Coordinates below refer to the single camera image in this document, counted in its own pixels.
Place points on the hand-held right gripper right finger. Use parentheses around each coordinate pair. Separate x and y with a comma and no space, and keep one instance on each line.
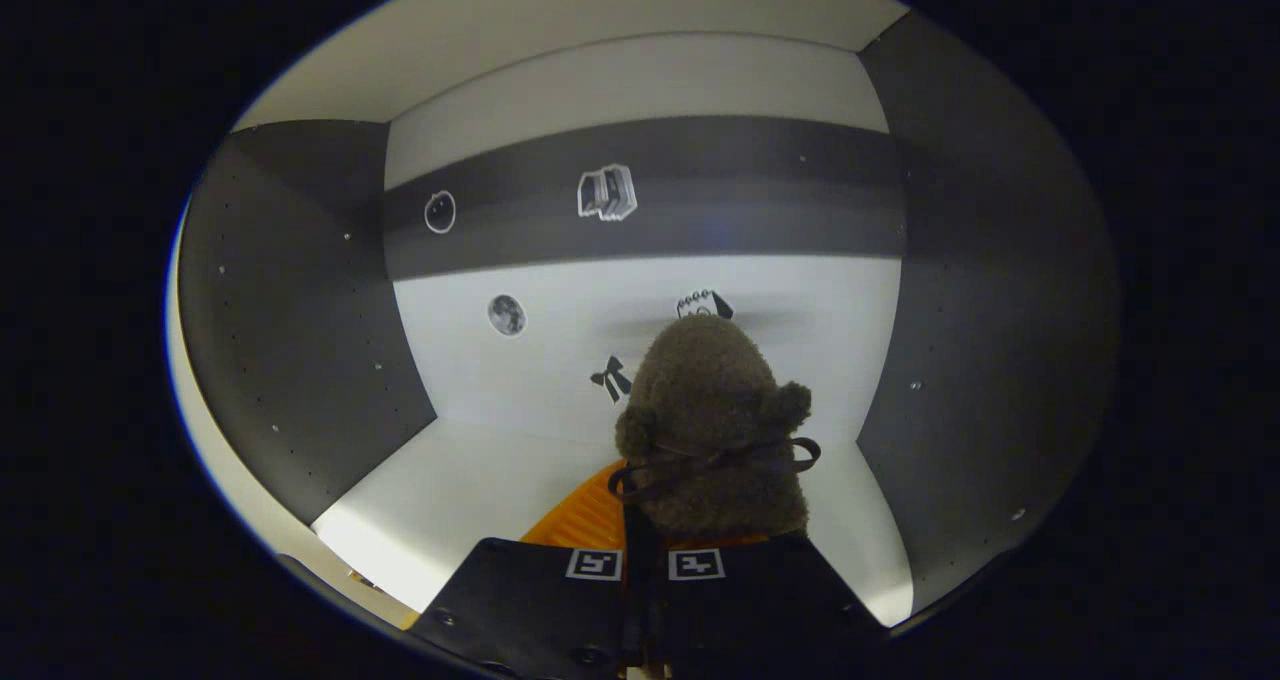
(760,600)

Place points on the brown fuzzy shoe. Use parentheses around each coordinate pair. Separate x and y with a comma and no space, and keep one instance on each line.
(710,410)

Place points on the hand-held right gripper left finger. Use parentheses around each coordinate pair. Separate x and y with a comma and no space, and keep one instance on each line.
(520,600)

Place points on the grey shoe cabinet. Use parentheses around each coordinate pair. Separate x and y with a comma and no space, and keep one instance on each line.
(500,460)

